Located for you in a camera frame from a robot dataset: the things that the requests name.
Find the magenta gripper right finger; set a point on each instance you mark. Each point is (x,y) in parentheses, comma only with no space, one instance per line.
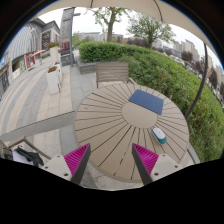
(152,166)

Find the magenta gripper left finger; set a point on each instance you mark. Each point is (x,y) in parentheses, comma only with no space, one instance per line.
(70,167)

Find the white and teal computer mouse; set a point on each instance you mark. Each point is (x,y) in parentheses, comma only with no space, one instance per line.
(159,135)

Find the black bag on chair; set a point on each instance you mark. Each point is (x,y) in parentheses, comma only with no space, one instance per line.
(30,156)

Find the round slatted wooden table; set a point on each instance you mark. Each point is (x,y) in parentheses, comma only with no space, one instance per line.
(110,123)

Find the white planter with flowers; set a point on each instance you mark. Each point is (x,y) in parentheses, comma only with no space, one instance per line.
(53,47)
(53,80)

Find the wooden slatted chair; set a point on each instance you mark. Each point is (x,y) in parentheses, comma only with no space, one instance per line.
(112,71)

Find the green hedge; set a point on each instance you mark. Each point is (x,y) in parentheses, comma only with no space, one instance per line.
(159,72)

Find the far white planter with flowers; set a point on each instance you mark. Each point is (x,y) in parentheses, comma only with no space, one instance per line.
(53,47)

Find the tall dark sign pillar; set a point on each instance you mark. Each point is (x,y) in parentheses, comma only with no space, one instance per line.
(67,57)

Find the beige patio umbrella canopy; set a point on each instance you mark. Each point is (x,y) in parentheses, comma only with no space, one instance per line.
(200,18)

